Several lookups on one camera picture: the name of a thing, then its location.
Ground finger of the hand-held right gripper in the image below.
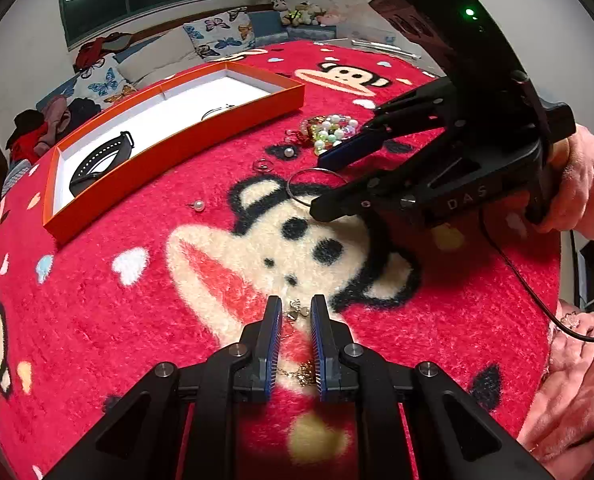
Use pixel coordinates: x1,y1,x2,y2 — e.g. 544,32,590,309
318,79,460,172
310,152,458,223

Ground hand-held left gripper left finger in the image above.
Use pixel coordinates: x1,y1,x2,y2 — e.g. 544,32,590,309
42,295,284,480

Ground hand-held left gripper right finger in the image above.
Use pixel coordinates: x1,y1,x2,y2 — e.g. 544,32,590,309
310,294,552,480

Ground green bead bracelet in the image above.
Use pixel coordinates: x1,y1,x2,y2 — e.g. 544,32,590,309
313,130,348,156

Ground pastel bead bracelet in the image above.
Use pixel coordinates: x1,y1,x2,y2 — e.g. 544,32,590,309
322,115,360,134

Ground gold charm necklace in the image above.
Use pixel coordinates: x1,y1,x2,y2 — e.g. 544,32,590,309
276,299,318,387

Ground thin silver hoop bangle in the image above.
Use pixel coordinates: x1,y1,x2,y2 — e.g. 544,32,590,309
202,104,238,121
286,167,348,207

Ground orange jewelry box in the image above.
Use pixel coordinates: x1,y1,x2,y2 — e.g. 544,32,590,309
43,61,306,244

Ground black fitness band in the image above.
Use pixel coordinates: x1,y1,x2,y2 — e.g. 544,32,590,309
68,131,136,193

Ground person's right forearm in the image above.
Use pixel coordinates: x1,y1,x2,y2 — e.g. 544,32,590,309
534,125,594,261

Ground red monkey-print blanket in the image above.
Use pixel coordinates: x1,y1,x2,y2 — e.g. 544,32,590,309
0,40,562,480

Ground blue sofa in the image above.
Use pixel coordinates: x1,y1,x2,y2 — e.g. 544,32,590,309
37,5,338,111

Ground butterfly print pillow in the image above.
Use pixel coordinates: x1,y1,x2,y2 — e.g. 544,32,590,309
72,52,138,111
183,7,256,58

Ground grey sofa cushion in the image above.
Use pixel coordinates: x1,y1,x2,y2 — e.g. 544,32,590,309
117,25,200,86

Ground person's pink fleece clothing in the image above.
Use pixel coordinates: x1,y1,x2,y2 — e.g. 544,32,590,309
517,300,594,480

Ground dark navy garment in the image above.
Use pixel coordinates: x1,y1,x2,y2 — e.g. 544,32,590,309
69,97,102,121

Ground red garment on sofa back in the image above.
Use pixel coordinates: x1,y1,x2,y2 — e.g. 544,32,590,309
74,31,132,71

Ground mauve pink garment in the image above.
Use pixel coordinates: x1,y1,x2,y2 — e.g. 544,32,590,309
44,97,72,141

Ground black garment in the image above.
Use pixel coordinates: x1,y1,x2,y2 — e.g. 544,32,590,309
14,110,45,133

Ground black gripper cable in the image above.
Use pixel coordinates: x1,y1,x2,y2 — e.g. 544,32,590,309
478,207,594,345

